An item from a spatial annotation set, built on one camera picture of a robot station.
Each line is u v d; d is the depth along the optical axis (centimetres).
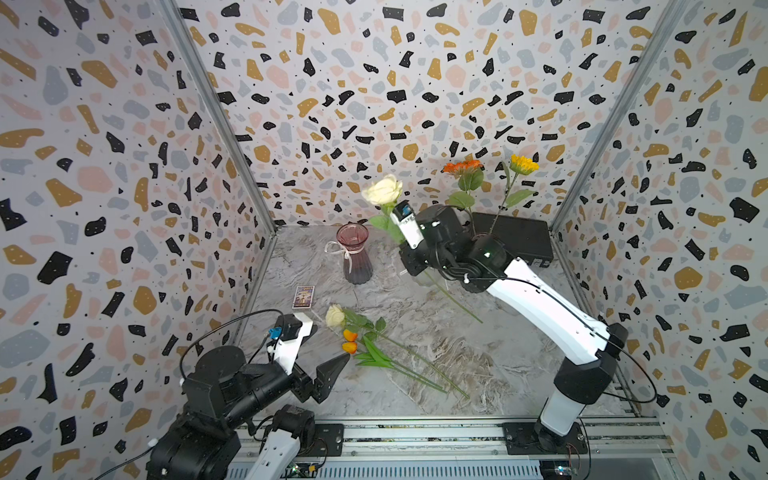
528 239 121
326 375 47
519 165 82
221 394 38
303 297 98
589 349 42
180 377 36
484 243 50
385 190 64
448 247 49
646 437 76
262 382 44
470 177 85
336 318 92
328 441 74
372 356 86
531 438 74
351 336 91
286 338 43
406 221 58
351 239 95
